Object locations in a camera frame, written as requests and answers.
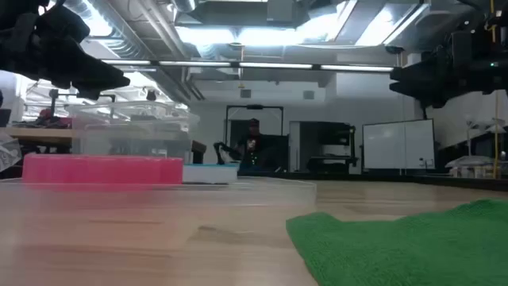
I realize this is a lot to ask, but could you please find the black camera stand rig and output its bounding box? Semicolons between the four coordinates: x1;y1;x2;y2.
48;88;117;122

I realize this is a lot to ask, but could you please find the plastic-covered supplies pile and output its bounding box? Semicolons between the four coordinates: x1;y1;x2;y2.
444;154;508;180

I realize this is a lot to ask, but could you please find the long ceiling light strip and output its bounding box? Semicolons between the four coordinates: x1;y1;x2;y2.
101;58;398;73

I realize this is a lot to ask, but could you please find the red round pill organizer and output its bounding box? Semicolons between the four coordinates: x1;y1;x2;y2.
22;153;184;186

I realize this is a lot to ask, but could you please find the small clear plastic bag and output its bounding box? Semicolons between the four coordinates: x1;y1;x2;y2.
0;133;23;172

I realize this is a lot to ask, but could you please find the black shelving unit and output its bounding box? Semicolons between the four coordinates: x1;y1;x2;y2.
289;121;360;174

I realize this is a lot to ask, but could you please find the person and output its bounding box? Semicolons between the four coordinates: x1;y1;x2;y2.
237;118;275;172

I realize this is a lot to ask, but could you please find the whiteboard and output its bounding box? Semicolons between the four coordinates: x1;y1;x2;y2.
361;118;437;172

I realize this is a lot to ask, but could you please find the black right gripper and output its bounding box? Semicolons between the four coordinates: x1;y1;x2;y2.
390;27;508;109

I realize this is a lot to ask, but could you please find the green bandage roll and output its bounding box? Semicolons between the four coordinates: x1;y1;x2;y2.
285;198;508;286

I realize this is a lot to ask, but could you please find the thick yellow cable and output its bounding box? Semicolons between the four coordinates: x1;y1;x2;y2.
491;0;500;180

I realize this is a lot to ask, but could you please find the clear plastic container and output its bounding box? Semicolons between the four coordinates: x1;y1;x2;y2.
65;100;201;164

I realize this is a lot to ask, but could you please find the black metal rack frame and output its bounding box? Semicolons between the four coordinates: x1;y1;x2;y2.
225;104;285;172

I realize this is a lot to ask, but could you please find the blue white weekly pill organizer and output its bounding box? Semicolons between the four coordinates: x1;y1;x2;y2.
182;163;241;185

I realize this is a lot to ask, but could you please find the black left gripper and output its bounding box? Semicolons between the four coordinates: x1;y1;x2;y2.
0;0;131;101

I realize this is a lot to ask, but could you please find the black aluminium table frame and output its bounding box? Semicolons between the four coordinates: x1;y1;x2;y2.
237;169;508;192

